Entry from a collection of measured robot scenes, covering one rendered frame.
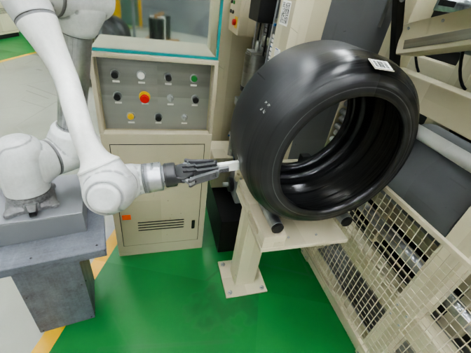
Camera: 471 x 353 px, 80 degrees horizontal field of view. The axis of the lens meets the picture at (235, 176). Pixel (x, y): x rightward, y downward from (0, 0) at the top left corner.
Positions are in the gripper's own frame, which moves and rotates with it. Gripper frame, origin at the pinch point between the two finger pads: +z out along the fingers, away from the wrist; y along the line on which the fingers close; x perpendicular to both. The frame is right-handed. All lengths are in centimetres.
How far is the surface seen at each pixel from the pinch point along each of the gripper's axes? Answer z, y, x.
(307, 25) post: 34, 26, -35
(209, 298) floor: -9, 20, 109
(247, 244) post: 16, 26, 72
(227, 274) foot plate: 5, 34, 110
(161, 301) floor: -37, 23, 105
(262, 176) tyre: 7.4, -11.7, -3.2
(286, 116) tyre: 12.8, -11.3, -20.7
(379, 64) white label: 36.9, -10.3, -31.6
